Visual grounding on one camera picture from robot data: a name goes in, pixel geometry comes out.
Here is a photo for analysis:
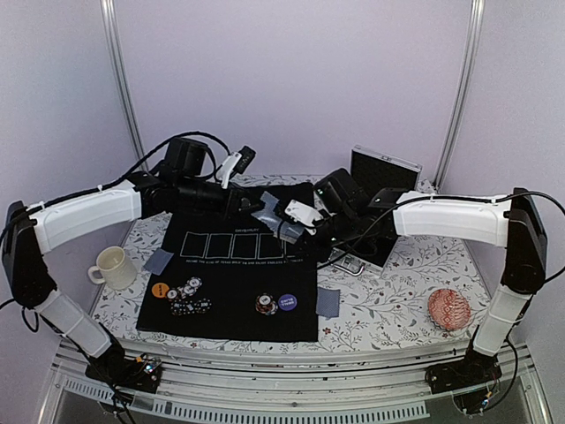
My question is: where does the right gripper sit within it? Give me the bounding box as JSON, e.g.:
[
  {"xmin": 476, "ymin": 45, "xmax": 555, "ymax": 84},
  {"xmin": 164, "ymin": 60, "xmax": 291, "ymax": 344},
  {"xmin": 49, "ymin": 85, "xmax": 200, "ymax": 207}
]
[{"xmin": 290, "ymin": 208, "xmax": 359, "ymax": 263}]

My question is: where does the dealt blue card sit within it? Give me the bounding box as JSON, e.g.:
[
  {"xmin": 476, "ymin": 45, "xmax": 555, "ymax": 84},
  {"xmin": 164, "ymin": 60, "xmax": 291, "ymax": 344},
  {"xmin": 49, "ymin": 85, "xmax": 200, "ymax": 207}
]
[
  {"xmin": 316, "ymin": 287, "xmax": 341, "ymax": 319},
  {"xmin": 251, "ymin": 191, "xmax": 283, "ymax": 231},
  {"xmin": 143, "ymin": 248, "xmax": 174, "ymax": 276}
]

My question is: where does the purple small blind button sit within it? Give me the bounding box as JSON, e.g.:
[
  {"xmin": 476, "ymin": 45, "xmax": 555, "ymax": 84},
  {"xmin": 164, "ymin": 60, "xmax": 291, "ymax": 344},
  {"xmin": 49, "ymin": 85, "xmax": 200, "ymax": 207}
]
[{"xmin": 277, "ymin": 293, "xmax": 298, "ymax": 312}]

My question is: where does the orange black poker chip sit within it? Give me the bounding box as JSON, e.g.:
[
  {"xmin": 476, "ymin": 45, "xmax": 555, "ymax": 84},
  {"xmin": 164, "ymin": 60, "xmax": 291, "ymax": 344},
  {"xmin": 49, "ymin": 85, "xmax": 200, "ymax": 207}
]
[{"xmin": 255, "ymin": 293, "xmax": 278, "ymax": 316}]

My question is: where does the black white chip stack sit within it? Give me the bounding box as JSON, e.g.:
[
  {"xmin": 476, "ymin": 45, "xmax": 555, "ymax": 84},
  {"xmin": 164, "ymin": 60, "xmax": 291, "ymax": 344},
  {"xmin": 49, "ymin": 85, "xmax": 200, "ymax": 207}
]
[{"xmin": 165, "ymin": 276, "xmax": 213, "ymax": 316}]

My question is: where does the orange big blind button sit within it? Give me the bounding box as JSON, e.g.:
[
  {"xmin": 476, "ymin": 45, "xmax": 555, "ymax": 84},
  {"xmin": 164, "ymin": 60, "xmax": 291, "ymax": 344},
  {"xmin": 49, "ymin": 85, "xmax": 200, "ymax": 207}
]
[{"xmin": 151, "ymin": 283, "xmax": 170, "ymax": 299}]

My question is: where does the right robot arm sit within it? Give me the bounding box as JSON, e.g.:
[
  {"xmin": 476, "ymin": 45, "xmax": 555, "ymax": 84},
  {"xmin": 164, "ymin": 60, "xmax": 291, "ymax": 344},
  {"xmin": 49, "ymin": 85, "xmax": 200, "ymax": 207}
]
[{"xmin": 313, "ymin": 169, "xmax": 547, "ymax": 392}]

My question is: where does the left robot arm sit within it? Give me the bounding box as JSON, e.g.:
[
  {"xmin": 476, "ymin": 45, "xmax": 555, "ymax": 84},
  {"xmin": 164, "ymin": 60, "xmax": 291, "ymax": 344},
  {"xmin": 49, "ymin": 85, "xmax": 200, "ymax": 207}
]
[{"xmin": 1, "ymin": 132, "xmax": 260, "ymax": 388}]

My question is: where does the aluminium poker chip case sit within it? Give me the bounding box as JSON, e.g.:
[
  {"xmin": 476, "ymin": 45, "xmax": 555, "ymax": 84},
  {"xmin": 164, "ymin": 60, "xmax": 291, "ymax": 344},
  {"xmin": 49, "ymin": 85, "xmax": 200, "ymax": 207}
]
[{"xmin": 333, "ymin": 146, "xmax": 422, "ymax": 276}]

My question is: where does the black poker playing mat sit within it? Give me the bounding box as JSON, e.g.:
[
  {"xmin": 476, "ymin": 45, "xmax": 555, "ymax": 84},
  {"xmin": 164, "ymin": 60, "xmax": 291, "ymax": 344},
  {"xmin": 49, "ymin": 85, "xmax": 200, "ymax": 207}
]
[{"xmin": 136, "ymin": 212, "xmax": 318, "ymax": 343}]

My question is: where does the cream ceramic mug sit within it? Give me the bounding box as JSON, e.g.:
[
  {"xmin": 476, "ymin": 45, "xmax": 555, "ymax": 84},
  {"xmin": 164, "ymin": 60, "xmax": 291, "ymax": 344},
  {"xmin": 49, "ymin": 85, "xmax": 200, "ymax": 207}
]
[{"xmin": 87, "ymin": 246, "xmax": 138, "ymax": 291}]

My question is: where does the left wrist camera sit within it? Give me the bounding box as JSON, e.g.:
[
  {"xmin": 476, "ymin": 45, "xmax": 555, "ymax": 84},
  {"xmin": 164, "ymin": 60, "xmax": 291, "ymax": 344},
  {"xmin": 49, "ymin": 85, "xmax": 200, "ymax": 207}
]
[{"xmin": 215, "ymin": 146, "xmax": 256, "ymax": 189}]

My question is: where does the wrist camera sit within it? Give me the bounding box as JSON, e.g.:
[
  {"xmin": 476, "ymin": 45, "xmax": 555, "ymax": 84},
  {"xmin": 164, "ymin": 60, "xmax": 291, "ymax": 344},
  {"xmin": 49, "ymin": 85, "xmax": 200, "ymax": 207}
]
[
  {"xmin": 215, "ymin": 146, "xmax": 256, "ymax": 189},
  {"xmin": 284, "ymin": 200, "xmax": 324, "ymax": 234}
]

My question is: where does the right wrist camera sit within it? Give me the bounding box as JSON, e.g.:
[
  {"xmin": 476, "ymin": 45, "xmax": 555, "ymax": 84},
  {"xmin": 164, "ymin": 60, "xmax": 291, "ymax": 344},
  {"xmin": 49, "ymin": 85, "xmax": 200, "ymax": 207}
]
[{"xmin": 284, "ymin": 200, "xmax": 324, "ymax": 234}]

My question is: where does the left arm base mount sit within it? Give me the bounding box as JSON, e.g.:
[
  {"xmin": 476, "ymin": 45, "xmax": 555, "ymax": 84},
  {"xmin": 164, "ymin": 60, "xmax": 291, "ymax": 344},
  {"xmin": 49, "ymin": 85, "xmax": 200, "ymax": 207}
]
[{"xmin": 85, "ymin": 353, "xmax": 162, "ymax": 394}]

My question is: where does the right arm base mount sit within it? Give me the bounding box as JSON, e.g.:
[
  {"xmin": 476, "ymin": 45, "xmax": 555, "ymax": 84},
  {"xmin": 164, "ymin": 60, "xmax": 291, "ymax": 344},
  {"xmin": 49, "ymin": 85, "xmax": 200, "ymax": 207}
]
[{"xmin": 425, "ymin": 352, "xmax": 502, "ymax": 414}]

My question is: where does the left aluminium frame post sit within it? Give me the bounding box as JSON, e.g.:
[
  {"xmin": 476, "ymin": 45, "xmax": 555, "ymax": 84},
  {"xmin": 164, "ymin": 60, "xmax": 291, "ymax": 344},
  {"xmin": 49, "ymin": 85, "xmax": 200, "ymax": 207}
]
[{"xmin": 100, "ymin": 0, "xmax": 149, "ymax": 171}]

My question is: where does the aluminium frame post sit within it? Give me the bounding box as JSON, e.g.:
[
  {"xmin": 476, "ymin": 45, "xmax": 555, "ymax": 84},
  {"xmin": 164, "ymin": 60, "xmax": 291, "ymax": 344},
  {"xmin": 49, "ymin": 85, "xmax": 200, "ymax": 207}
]
[
  {"xmin": 100, "ymin": 0, "xmax": 149, "ymax": 171},
  {"xmin": 433, "ymin": 0, "xmax": 486, "ymax": 191}
]

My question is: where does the right aluminium frame post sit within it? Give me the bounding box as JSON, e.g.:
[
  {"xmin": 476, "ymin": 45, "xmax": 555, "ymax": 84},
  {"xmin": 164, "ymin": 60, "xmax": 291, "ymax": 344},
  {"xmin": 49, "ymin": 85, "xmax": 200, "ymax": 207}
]
[{"xmin": 433, "ymin": 0, "xmax": 486, "ymax": 191}]

